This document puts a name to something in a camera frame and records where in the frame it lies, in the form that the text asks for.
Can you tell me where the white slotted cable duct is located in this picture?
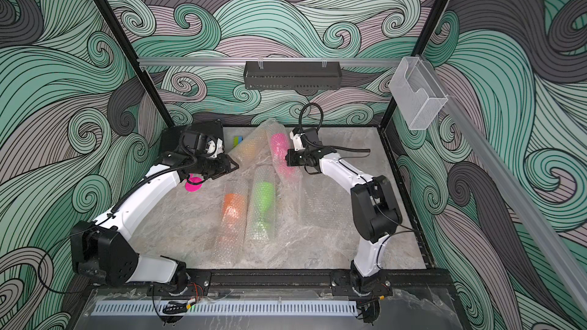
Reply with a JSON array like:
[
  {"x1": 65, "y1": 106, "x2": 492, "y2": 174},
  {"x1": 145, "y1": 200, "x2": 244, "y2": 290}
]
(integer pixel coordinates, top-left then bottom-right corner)
[{"x1": 90, "y1": 300, "x2": 358, "y2": 317}]

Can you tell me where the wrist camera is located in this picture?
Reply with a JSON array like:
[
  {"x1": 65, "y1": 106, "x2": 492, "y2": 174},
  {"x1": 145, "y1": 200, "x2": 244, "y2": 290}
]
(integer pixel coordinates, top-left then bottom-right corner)
[
  {"x1": 179, "y1": 129, "x2": 223, "y2": 158},
  {"x1": 289, "y1": 128, "x2": 322, "y2": 151}
]

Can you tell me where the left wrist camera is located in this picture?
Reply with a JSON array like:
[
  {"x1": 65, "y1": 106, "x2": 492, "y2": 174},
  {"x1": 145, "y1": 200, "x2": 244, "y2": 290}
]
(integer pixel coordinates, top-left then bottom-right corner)
[{"x1": 179, "y1": 129, "x2": 223, "y2": 158}]

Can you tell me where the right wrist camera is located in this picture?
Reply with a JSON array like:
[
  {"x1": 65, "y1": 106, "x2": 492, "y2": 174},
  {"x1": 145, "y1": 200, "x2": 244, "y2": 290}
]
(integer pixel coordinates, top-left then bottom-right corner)
[{"x1": 289, "y1": 128, "x2": 322, "y2": 151}]

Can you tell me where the aluminium back rail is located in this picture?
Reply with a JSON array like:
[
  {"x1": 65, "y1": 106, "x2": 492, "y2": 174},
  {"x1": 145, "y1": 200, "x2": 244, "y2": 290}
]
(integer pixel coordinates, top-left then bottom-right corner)
[{"x1": 137, "y1": 57, "x2": 404, "y2": 69}]

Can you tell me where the bubble wrapped green glass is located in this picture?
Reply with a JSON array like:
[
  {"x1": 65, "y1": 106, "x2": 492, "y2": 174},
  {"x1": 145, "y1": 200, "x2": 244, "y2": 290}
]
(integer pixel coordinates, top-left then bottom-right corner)
[{"x1": 245, "y1": 164, "x2": 278, "y2": 259}]

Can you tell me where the pink wine glass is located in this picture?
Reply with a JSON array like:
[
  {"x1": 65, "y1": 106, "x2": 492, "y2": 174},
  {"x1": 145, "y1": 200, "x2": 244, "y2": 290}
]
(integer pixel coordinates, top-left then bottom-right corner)
[
  {"x1": 269, "y1": 132, "x2": 296, "y2": 181},
  {"x1": 184, "y1": 175, "x2": 204, "y2": 193}
]

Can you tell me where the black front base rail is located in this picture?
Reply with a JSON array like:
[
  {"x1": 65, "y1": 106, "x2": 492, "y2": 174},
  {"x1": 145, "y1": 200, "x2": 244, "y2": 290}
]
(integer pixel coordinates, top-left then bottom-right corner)
[{"x1": 89, "y1": 267, "x2": 453, "y2": 298}]

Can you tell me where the bubble wrapped orange glass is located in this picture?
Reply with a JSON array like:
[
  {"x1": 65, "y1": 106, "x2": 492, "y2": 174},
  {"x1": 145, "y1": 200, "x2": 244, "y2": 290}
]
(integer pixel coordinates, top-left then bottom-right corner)
[{"x1": 213, "y1": 179, "x2": 249, "y2": 267}]

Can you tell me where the black ribbed case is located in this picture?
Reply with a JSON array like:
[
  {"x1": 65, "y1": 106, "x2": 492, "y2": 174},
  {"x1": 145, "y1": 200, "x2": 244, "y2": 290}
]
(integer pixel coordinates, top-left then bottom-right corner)
[{"x1": 159, "y1": 120, "x2": 225, "y2": 159}]

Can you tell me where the green toy brick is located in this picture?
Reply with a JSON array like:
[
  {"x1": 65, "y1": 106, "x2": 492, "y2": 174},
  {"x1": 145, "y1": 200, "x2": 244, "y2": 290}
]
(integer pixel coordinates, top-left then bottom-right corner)
[{"x1": 233, "y1": 136, "x2": 244, "y2": 147}]

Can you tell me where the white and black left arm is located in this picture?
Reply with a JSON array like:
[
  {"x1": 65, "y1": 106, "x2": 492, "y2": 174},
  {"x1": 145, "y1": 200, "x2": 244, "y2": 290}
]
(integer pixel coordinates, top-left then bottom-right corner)
[{"x1": 70, "y1": 151, "x2": 239, "y2": 295}]

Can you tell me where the black wall tray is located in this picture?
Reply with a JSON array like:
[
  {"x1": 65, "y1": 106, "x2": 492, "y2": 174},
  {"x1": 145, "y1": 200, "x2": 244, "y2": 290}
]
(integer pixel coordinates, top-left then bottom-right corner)
[{"x1": 243, "y1": 61, "x2": 342, "y2": 92}]

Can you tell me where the aluminium rail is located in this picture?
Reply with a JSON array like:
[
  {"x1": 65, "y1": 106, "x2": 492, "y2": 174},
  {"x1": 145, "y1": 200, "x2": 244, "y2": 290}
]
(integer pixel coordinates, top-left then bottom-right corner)
[
  {"x1": 423, "y1": 59, "x2": 586, "y2": 314},
  {"x1": 137, "y1": 57, "x2": 404, "y2": 69}
]

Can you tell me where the clear acrylic wall bin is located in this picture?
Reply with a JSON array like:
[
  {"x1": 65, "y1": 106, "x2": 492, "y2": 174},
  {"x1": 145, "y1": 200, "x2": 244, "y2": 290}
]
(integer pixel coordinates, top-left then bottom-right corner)
[{"x1": 389, "y1": 57, "x2": 448, "y2": 131}]

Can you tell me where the aluminium right rail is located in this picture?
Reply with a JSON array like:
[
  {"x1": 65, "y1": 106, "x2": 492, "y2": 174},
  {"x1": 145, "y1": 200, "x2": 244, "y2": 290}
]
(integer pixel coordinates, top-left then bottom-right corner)
[{"x1": 423, "y1": 59, "x2": 586, "y2": 314}]

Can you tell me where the bubble wrapped yellow glass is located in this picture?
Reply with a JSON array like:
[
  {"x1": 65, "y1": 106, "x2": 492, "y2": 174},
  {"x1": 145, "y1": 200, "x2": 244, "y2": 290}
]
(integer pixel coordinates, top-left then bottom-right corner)
[{"x1": 229, "y1": 119, "x2": 277, "y2": 170}]

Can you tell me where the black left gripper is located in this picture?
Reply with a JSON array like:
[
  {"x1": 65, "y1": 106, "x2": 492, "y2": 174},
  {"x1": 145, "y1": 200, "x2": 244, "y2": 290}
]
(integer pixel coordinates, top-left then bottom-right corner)
[{"x1": 195, "y1": 154, "x2": 240, "y2": 180}]

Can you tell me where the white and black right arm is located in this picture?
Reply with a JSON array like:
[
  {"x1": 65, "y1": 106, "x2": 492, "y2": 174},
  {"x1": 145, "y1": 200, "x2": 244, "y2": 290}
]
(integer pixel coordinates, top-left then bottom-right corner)
[{"x1": 285, "y1": 147, "x2": 402, "y2": 296}]

